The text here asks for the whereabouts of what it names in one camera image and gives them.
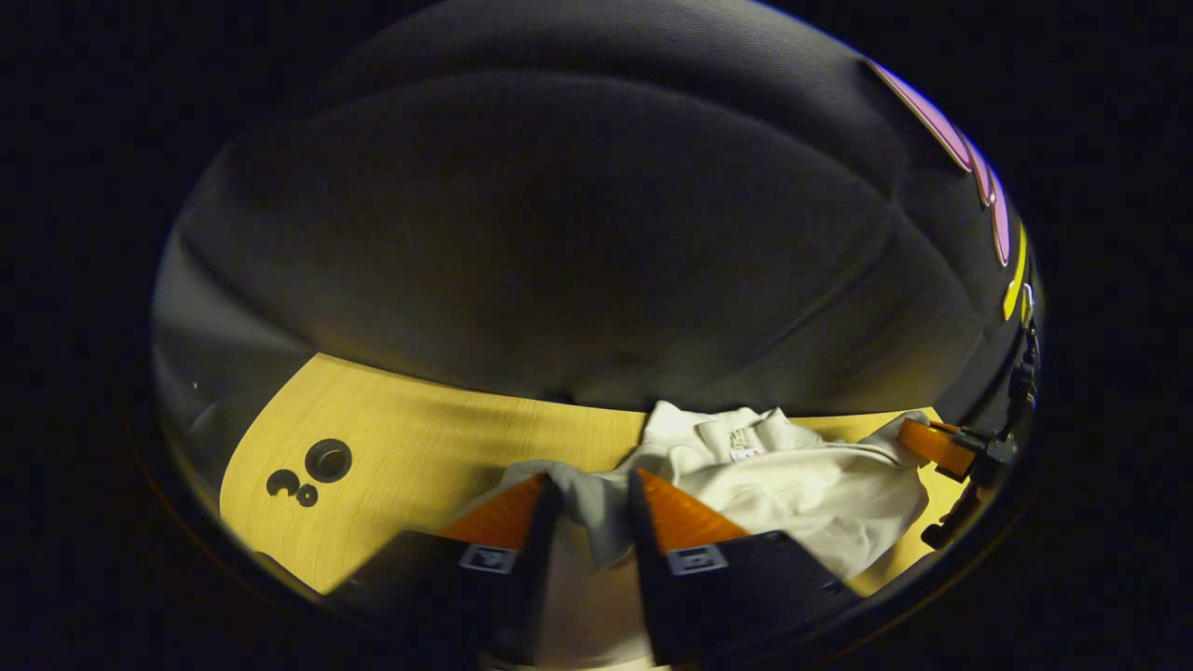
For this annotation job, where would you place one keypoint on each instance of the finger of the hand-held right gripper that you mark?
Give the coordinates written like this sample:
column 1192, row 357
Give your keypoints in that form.
column 932, row 445

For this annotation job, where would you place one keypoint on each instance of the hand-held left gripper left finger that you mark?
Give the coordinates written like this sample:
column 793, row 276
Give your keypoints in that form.
column 545, row 559

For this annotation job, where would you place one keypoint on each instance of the white sweatshirt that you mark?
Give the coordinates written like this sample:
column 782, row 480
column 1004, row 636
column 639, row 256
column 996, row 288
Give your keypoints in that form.
column 802, row 485

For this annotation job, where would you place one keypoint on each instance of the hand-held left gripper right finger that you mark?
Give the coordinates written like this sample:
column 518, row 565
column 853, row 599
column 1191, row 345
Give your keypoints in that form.
column 652, row 568

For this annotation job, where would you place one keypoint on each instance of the black backdrop cloth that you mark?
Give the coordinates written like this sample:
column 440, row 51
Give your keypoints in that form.
column 559, row 233

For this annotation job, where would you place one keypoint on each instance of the large black table grommet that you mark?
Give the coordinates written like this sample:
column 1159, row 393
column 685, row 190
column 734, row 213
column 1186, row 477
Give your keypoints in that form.
column 328, row 459

